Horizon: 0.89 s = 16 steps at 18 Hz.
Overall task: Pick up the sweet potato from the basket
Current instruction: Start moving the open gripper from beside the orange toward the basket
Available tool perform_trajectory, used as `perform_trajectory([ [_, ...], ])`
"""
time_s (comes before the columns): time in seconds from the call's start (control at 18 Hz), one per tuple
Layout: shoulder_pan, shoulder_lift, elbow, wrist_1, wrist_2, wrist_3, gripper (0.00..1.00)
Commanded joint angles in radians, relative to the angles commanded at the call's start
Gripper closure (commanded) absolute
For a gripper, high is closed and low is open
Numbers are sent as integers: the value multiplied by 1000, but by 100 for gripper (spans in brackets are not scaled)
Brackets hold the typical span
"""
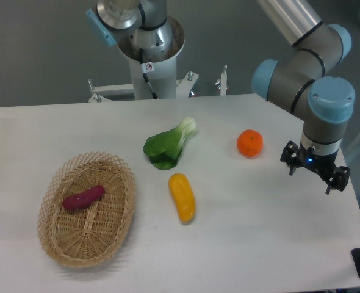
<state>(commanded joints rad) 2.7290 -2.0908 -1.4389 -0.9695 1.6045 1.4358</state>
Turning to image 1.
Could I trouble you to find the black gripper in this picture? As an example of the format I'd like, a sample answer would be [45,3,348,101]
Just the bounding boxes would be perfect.
[280,140,350,195]

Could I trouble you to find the yellow squash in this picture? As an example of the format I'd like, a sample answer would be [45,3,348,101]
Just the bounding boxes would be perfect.
[168,173,196,223]

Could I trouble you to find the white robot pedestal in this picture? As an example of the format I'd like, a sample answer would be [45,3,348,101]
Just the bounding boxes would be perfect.
[118,16,185,99]

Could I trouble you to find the woven wicker basket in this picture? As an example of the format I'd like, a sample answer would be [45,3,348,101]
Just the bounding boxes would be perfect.
[37,152,136,268]

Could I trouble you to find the white metal base frame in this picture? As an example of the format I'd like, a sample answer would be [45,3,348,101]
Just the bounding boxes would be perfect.
[88,65,230,103]

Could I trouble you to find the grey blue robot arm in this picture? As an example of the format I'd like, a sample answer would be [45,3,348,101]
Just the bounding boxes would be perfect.
[85,1,355,191]

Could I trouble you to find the purple sweet potato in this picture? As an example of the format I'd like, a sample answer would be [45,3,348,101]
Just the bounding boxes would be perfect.
[62,184,105,210]

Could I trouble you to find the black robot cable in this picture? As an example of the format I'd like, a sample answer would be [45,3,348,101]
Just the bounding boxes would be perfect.
[139,48,159,100]

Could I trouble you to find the orange mandarin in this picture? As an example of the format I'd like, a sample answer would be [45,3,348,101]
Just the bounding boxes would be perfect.
[237,129,264,157]

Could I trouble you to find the green bok choy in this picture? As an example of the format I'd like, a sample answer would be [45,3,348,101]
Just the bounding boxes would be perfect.
[143,117,197,170]

